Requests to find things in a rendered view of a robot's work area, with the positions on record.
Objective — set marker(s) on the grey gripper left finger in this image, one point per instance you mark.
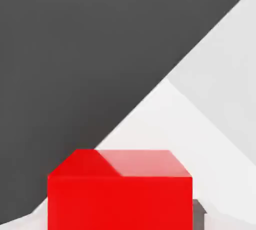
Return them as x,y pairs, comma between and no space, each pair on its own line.
30,223

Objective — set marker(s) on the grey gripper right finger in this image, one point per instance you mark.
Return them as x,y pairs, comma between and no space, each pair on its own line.
198,217

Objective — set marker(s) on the small red cube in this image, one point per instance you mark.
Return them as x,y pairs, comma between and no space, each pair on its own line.
120,202

